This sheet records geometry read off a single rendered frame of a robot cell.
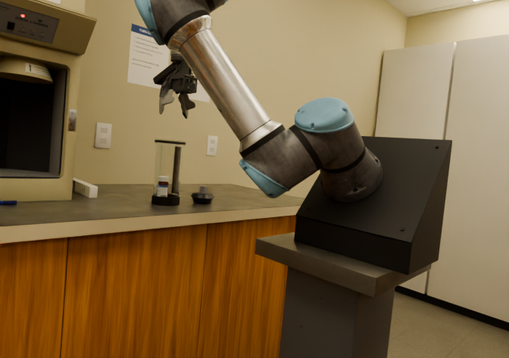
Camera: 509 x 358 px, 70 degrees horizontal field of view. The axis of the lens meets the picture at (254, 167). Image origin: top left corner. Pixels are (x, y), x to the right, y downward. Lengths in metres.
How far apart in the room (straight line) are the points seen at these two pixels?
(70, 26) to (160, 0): 0.48
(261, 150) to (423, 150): 0.40
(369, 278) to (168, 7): 0.67
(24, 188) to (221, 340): 0.86
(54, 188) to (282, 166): 0.80
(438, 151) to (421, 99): 2.56
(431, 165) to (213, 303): 0.89
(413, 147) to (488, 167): 2.34
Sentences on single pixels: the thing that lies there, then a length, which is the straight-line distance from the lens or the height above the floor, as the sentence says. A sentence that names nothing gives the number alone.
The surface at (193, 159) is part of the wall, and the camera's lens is 2.06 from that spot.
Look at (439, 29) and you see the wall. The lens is 4.11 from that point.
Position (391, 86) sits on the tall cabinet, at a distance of 3.63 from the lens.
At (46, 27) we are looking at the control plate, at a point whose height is 1.45.
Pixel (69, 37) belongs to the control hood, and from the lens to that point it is 1.28.
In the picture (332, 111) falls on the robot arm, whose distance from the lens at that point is 0.78.
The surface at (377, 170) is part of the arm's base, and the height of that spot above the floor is 1.14.
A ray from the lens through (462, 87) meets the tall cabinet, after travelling 3.41.
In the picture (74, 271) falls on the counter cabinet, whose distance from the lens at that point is 1.10.
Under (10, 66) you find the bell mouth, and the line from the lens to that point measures 1.31.
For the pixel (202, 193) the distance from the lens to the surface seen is 1.39.
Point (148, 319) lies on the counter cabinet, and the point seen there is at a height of 0.61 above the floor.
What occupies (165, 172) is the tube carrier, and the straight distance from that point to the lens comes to 1.28.
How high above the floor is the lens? 1.16
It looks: 3 degrees down
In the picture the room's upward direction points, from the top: 5 degrees clockwise
